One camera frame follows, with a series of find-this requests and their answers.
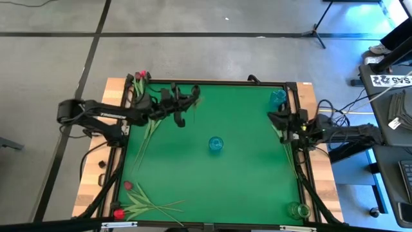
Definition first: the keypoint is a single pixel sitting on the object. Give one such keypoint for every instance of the dark red artificial tulip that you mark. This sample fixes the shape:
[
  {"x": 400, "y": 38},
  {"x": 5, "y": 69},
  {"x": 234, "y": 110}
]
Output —
[
  {"x": 128, "y": 185},
  {"x": 137, "y": 76}
]

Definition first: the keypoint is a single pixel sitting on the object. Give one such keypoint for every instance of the black frame hook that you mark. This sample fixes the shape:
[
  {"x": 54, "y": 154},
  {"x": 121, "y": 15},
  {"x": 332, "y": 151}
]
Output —
[
  {"x": 252, "y": 76},
  {"x": 149, "y": 76}
]

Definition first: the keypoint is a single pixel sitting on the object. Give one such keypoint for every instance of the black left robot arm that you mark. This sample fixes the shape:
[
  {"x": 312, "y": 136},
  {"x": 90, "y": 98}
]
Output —
[{"x": 96, "y": 111}]

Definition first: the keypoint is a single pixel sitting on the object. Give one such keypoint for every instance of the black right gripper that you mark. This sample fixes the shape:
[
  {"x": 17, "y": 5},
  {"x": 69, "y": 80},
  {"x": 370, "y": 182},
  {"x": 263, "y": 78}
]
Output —
[{"x": 292, "y": 124}]

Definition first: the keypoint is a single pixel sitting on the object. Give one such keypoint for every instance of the black desk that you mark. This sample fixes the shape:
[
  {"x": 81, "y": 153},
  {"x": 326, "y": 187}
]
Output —
[
  {"x": 391, "y": 180},
  {"x": 383, "y": 106}
]

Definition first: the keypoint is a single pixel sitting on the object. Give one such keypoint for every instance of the grey furniture foot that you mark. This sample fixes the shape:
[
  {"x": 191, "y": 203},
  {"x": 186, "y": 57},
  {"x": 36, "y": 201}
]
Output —
[{"x": 11, "y": 144}]

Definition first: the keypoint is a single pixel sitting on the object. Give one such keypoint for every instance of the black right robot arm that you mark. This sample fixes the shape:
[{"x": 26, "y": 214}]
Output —
[{"x": 341, "y": 135}]

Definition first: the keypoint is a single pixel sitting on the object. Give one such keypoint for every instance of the white paper tag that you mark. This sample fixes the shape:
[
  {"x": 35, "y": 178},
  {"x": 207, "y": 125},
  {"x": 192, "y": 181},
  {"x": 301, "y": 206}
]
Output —
[{"x": 394, "y": 123}]

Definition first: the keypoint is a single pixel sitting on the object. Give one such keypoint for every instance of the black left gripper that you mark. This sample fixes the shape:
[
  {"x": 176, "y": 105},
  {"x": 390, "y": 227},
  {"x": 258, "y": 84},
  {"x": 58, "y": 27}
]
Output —
[{"x": 169, "y": 104}]

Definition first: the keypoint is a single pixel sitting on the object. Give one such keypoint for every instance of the green table mat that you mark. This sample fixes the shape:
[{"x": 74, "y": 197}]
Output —
[{"x": 225, "y": 187}]

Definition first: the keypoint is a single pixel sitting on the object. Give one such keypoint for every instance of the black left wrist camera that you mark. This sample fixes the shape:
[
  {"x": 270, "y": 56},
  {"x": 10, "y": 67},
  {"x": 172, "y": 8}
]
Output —
[{"x": 180, "y": 122}]

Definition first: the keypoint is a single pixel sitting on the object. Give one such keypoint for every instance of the grey cloth stack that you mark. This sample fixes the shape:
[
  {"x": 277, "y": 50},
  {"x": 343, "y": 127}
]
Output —
[{"x": 402, "y": 106}]

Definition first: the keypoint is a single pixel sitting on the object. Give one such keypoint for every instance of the black metal table frame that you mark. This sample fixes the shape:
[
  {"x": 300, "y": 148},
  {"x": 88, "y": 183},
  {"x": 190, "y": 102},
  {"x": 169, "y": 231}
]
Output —
[{"x": 219, "y": 82}]

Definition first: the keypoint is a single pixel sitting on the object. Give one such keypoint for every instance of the person's leg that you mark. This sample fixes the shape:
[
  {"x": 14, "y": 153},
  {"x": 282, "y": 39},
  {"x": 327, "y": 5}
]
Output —
[{"x": 397, "y": 33}]

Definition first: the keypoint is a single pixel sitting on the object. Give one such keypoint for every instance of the black slanted pole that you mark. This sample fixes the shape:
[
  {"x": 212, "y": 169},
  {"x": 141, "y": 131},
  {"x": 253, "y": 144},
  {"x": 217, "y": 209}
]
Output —
[{"x": 391, "y": 56}]

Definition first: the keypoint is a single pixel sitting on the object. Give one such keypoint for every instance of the silver frame bracket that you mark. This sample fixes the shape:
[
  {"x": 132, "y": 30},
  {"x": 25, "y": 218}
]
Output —
[
  {"x": 297, "y": 228},
  {"x": 119, "y": 224}
]

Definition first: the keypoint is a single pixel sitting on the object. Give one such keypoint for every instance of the computer keyboard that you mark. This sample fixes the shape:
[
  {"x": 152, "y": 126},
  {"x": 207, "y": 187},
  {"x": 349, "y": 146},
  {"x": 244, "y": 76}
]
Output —
[{"x": 407, "y": 180}]

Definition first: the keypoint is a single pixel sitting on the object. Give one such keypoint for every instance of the white label sticker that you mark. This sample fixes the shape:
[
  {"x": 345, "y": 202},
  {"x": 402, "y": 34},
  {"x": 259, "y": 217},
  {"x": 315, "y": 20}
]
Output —
[{"x": 386, "y": 80}]

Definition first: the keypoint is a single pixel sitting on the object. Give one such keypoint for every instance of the dark phone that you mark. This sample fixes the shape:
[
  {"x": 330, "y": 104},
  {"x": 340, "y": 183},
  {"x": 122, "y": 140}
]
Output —
[{"x": 406, "y": 212}]

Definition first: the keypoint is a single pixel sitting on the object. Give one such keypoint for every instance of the green glass vase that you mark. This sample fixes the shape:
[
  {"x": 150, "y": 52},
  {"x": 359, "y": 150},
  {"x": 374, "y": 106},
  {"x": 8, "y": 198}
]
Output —
[{"x": 304, "y": 211}]

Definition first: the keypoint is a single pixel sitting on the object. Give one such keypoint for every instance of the black tripod stand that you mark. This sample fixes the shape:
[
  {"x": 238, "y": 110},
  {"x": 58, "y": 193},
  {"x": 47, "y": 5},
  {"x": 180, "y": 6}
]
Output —
[{"x": 314, "y": 32}]

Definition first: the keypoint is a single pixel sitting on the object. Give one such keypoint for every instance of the black caster wheel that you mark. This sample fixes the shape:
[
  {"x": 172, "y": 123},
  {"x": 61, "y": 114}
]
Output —
[{"x": 374, "y": 212}]

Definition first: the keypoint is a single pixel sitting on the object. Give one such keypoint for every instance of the small black knob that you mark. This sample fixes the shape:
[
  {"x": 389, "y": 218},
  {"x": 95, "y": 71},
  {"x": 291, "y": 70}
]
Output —
[{"x": 102, "y": 164}]

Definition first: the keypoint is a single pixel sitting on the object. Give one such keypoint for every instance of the blue glass vase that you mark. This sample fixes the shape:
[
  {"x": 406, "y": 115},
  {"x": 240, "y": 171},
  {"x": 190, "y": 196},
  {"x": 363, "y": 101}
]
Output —
[
  {"x": 278, "y": 96},
  {"x": 215, "y": 143}
]

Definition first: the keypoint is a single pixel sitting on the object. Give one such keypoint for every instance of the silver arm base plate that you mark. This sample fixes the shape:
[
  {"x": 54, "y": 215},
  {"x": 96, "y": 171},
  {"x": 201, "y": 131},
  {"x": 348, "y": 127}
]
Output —
[
  {"x": 295, "y": 136},
  {"x": 125, "y": 129}
]

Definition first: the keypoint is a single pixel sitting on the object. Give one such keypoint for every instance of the person's shoe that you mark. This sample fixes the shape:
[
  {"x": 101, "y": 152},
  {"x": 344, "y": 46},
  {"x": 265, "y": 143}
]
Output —
[
  {"x": 380, "y": 49},
  {"x": 373, "y": 60}
]

